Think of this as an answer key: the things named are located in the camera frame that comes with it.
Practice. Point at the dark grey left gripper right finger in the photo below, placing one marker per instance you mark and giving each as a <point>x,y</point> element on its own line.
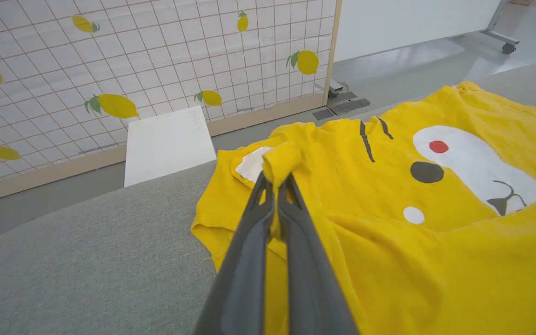
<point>312,279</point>

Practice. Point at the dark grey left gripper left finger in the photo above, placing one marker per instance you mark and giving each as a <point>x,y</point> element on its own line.
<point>240,270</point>

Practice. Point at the yellow cartoon face t-shirt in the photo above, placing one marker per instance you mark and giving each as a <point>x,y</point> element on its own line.
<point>389,265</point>

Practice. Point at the white rectangular box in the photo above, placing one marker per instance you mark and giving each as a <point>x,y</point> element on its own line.
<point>168,144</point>

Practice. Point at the small black floor tape patch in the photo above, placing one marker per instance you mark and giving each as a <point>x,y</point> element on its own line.
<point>323,114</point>

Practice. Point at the grey metal screen foot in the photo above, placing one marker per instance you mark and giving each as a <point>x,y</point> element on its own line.
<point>337,86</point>

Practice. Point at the lemon print grid screen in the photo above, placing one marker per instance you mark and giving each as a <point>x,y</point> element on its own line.
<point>156,60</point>

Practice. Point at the white rolling partition board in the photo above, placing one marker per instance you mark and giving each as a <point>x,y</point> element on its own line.
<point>412,23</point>

